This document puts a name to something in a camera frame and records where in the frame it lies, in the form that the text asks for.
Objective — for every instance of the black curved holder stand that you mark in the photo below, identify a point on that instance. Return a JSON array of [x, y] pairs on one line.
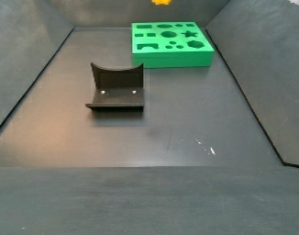
[[119, 88]]

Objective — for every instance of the yellow star object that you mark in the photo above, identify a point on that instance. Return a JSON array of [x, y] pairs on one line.
[[162, 2]]

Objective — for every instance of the green shape sorter box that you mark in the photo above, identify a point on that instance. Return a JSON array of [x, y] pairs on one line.
[[170, 44]]

